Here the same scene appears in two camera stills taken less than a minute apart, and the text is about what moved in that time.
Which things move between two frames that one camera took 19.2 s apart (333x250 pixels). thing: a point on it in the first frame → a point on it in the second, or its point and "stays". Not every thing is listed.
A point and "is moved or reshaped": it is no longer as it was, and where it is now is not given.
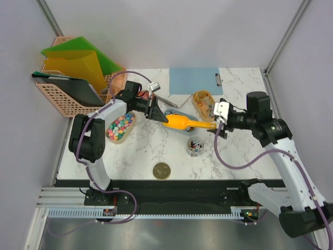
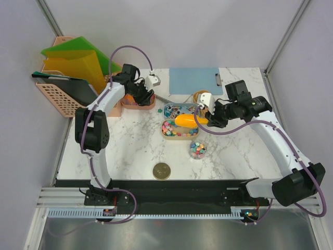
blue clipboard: (186, 80) stays
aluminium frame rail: (69, 197) stays
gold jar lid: (161, 171) stays
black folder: (77, 88) stays
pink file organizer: (68, 106) stays
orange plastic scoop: (177, 122) is moved or reshaped
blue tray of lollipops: (190, 129) → (170, 110)
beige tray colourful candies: (118, 129) → (170, 130)
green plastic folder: (80, 44) stays
